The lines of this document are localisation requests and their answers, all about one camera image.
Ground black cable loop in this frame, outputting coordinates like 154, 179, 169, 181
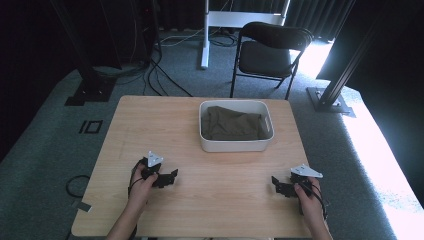
65, 174, 91, 199

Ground black stand with square base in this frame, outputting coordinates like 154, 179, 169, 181
49, 0, 118, 107

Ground black folding chair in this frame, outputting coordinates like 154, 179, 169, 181
229, 21, 315, 101

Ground person's right hand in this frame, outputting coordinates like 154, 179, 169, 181
293, 176, 327, 222

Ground black floor cables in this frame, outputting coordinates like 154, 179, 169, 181
142, 59, 194, 98

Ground black metal post with plate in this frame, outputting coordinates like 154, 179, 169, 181
306, 0, 391, 119

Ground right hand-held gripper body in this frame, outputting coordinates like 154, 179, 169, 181
283, 163, 324, 198

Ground dark equipment rack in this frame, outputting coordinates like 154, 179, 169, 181
99, 0, 162, 66

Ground grey tape piece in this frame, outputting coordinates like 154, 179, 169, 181
76, 200, 93, 213

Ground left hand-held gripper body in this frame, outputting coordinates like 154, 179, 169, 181
139, 150, 165, 183

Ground hand-held gripper cable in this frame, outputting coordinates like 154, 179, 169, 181
303, 181, 329, 222
127, 159, 145, 198

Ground white metal stand frame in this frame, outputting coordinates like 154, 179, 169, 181
199, 0, 291, 70

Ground person's left hand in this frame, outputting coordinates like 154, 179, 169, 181
127, 163, 160, 208

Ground right hand-held gripper cable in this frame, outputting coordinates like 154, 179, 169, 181
303, 181, 329, 222

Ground white floor cable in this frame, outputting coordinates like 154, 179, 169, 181
159, 27, 205, 47

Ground left hand-held gripper cable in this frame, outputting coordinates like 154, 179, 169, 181
127, 159, 145, 198

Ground white plastic bin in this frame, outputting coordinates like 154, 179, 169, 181
198, 99, 276, 154

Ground olive green pants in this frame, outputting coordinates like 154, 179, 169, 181
201, 105, 271, 142

